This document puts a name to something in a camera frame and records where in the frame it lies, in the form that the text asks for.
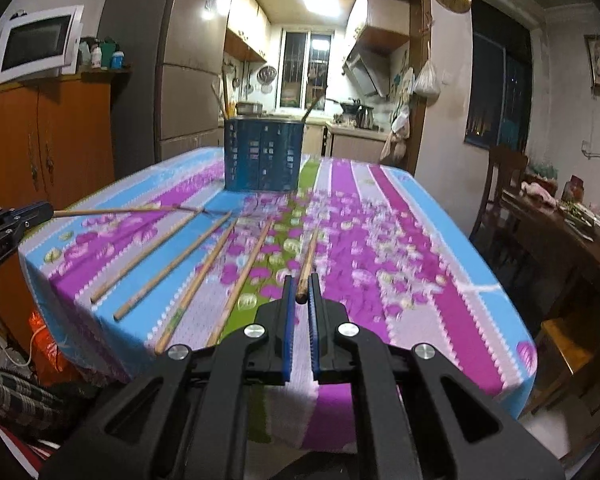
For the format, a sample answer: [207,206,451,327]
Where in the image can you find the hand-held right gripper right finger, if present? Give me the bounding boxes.
[307,272,566,480]

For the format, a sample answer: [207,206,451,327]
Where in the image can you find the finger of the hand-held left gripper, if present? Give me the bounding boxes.
[0,201,54,233]
[0,227,27,282]

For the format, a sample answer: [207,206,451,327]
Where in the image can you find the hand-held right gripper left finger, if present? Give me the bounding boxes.
[40,275,297,480]

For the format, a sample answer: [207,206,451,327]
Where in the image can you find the row of wooden chopsticks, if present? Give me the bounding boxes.
[90,209,275,355]

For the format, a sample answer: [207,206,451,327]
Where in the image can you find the blue perforated utensil holder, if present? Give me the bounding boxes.
[223,116,305,193]

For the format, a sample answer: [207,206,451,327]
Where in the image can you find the orange wooden cabinet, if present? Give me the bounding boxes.
[0,71,131,311]

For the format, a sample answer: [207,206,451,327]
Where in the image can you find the red plastic bag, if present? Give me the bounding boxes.
[27,310,82,387]

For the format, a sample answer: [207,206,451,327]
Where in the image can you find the floral striped tablecloth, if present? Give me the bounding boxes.
[19,147,538,443]

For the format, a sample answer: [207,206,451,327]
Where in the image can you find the dark plaid cloth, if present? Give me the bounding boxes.
[0,364,67,432]

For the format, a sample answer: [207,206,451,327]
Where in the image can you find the white microwave oven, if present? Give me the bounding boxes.
[0,5,84,82]

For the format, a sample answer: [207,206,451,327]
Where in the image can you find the cream kitchen base cabinets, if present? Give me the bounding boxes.
[300,122,387,162]

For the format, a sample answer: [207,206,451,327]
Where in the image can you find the grey refrigerator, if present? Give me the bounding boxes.
[97,0,233,181]

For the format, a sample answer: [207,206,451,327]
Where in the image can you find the hanging beige bags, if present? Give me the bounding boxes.
[380,110,412,162]

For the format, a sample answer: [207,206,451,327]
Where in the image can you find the wooden chair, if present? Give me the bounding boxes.
[470,144,530,262]

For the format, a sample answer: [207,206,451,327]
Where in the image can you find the wooden stool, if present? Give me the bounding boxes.
[529,317,600,461]

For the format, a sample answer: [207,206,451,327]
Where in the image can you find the kitchen window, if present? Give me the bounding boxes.
[280,30,334,109]

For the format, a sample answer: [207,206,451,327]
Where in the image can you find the dark wooden side table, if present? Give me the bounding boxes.
[500,187,600,313]

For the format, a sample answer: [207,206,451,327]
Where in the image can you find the steel range hood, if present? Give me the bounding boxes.
[342,42,389,99]

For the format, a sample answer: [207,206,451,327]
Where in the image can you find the pink cloth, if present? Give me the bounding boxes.
[522,181,557,204]

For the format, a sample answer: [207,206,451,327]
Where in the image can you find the white hanging plastic bag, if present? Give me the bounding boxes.
[412,57,442,97]

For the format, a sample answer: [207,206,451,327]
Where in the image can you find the dark room window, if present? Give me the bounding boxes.
[464,0,534,149]

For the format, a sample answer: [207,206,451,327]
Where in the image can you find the square ceiling light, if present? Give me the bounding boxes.
[302,0,342,19]

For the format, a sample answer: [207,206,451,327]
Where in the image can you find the white cable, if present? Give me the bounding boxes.
[7,322,49,369]

